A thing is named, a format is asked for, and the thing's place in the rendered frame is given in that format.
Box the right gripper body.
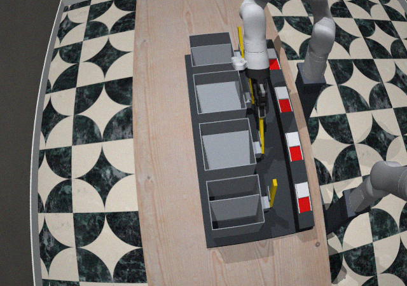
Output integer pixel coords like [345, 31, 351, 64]
[245, 67, 270, 95]

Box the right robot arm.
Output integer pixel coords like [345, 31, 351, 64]
[231, 0, 336, 81]

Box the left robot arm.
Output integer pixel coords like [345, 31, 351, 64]
[348, 161, 407, 212]

